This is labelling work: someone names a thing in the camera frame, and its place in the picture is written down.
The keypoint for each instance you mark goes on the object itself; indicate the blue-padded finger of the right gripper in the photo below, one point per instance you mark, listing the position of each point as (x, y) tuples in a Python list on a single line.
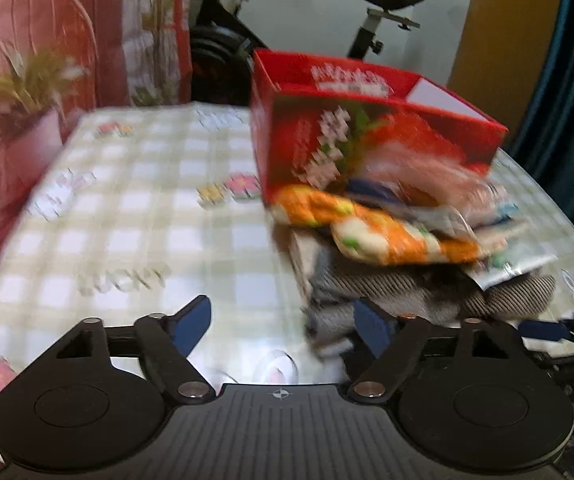
[(542, 330)]

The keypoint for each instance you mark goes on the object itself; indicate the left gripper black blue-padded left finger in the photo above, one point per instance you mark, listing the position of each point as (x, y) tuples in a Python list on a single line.
[(141, 364)]

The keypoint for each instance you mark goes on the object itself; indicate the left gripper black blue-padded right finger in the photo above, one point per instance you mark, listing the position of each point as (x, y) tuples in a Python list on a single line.
[(402, 344)]

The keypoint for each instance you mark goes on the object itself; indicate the grey striped knit cloth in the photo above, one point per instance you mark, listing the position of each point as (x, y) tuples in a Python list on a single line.
[(330, 284)]

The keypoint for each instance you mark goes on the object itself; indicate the orange floral soft cloth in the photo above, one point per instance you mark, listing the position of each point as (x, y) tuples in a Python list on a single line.
[(366, 234)]

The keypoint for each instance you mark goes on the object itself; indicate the pink packaged tissue pack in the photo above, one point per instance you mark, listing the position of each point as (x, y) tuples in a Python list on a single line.
[(430, 191)]

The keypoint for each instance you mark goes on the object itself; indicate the checked plaid tablecloth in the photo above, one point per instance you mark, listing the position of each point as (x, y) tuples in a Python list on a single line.
[(144, 209)]

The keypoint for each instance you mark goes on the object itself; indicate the red strawberry cardboard box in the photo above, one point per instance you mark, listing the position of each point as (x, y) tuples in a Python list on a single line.
[(315, 118)]

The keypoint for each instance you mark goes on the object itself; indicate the potted plant pink pot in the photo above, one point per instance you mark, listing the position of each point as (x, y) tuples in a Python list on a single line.
[(34, 87)]

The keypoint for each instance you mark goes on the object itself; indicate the wooden door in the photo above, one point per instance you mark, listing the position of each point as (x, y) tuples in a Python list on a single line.
[(501, 54)]

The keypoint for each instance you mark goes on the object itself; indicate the red patterned curtain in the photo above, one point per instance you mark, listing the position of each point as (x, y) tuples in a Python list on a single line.
[(137, 52)]

